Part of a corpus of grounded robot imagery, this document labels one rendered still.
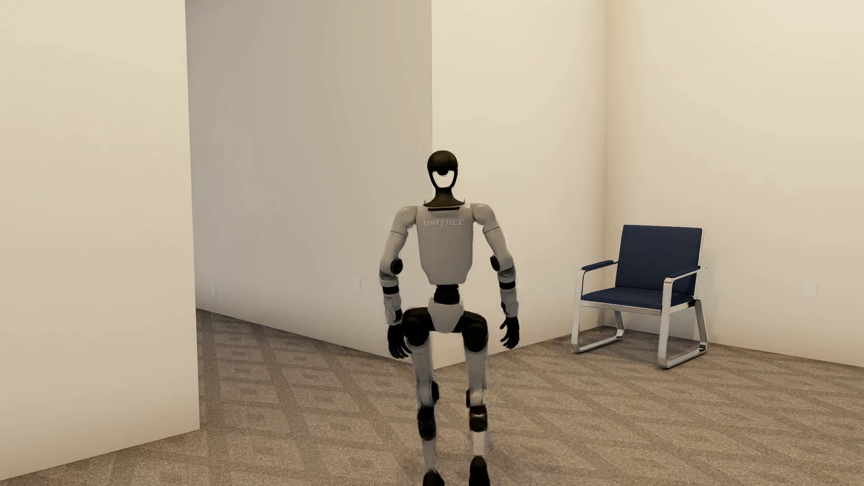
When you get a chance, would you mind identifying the white black robot right leg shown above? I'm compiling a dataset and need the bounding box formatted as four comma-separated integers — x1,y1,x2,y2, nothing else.
401,307,447,486

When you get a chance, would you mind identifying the white black robot leg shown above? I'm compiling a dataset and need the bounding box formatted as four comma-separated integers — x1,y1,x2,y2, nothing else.
401,307,447,486
454,310,492,486

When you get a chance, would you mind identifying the white black robot pelvis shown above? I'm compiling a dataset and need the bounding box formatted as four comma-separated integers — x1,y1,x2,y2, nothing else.
427,284,467,334

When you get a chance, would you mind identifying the white black robot left leg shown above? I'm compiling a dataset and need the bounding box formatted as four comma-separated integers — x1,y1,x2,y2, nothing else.
454,310,492,486

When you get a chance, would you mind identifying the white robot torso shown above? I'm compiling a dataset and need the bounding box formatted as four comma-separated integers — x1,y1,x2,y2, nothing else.
415,202,475,286

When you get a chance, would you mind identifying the black robot head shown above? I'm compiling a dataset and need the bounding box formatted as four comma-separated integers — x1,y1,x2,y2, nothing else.
427,150,466,208

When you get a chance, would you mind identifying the navy chair with chrome frame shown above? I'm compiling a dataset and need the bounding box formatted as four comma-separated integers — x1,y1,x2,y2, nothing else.
571,225,709,369

